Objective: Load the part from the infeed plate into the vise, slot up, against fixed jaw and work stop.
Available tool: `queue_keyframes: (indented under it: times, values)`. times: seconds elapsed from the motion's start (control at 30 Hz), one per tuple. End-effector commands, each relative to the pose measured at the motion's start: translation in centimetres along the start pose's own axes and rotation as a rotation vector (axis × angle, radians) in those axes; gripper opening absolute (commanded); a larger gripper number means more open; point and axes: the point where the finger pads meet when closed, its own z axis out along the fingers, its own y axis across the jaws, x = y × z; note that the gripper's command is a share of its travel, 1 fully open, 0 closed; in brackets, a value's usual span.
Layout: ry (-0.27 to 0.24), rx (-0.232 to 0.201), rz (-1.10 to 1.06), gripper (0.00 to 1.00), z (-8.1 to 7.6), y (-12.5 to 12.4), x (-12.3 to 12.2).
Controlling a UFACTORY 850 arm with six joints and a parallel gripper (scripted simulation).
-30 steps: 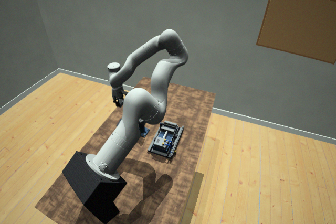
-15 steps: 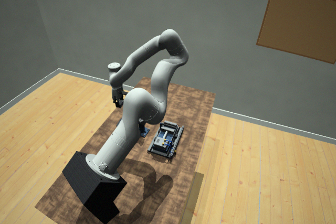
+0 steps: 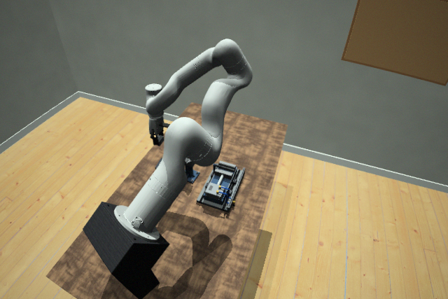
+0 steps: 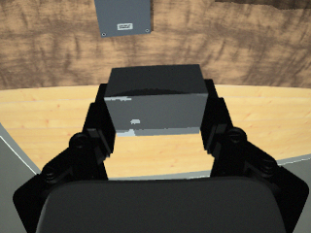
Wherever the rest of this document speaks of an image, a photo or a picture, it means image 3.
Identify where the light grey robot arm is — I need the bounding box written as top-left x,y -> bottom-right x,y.
114,39 -> 253,242

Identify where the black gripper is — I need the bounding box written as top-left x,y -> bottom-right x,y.
148,116 -> 164,145

